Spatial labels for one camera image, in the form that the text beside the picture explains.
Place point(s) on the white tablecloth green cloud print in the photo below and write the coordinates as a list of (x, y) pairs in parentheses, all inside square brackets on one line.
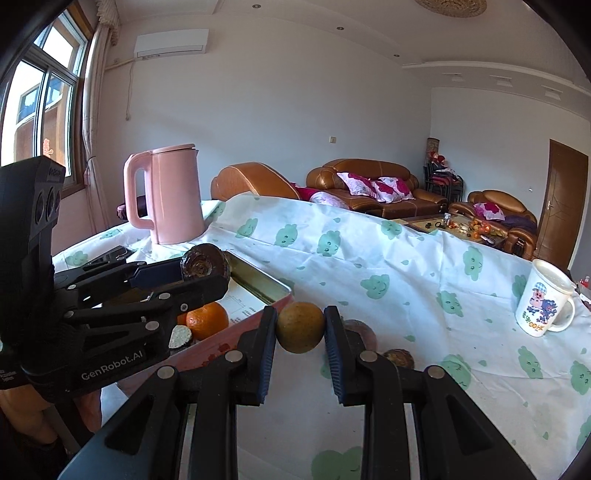
[(415, 286)]

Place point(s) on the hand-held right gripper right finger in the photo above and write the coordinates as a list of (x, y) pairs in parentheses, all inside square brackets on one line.
[(333, 355)]

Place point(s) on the olive-yellow passion fruit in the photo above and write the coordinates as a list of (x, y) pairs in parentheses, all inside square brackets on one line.
[(300, 327)]

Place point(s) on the window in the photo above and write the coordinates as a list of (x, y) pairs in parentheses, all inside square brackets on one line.
[(46, 92)]

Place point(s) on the white pillow magenta flowers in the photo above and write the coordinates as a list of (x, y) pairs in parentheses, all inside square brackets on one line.
[(392, 189), (354, 183), (489, 211)]

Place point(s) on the black smartphone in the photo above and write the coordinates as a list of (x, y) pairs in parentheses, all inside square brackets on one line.
[(111, 255)]

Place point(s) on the cluttered coffee table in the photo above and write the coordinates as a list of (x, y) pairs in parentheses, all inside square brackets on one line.
[(452, 228)]

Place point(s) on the pink electric kettle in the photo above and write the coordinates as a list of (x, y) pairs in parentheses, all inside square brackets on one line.
[(175, 198)]

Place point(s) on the tall decorative scroll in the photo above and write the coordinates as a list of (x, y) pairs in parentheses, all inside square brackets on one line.
[(432, 148)]

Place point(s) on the pink cushion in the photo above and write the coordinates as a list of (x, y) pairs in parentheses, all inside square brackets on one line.
[(323, 197)]

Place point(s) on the purple passion fruit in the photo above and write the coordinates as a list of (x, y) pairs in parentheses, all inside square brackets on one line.
[(364, 337)]

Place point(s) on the brown wooden door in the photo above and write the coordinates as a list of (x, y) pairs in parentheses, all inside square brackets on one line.
[(563, 203)]

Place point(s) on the white cartoon print mug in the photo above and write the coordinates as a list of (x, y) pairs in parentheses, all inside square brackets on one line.
[(538, 300)]

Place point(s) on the pink tin box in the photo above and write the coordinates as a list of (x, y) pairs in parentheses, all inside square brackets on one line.
[(263, 286)]

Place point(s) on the dark red stool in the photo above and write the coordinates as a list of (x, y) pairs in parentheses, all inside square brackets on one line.
[(131, 210)]

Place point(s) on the brown leather sofa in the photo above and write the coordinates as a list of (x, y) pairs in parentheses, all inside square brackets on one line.
[(369, 168)]

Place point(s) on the brown leather armchair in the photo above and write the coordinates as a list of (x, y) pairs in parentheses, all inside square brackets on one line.
[(501, 198), (258, 177)]

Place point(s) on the pink curtain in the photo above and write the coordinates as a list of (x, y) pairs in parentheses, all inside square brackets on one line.
[(97, 115)]

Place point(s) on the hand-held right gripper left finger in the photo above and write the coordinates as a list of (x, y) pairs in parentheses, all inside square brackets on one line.
[(270, 364)]

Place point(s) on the stacked dark chairs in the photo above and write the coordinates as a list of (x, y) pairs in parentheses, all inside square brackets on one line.
[(443, 180)]

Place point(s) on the dark brown water chestnut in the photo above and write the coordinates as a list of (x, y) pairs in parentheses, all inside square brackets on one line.
[(398, 359), (203, 263)]

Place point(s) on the small orange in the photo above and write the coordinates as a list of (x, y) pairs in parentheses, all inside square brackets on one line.
[(207, 321)]

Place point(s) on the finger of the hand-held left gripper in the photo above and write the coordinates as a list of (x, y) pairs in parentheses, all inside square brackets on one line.
[(198, 293), (157, 274)]

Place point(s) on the white air conditioner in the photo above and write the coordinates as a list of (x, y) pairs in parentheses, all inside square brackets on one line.
[(171, 44)]

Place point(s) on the round ceiling lamp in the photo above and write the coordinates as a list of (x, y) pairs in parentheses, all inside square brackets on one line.
[(450, 5)]

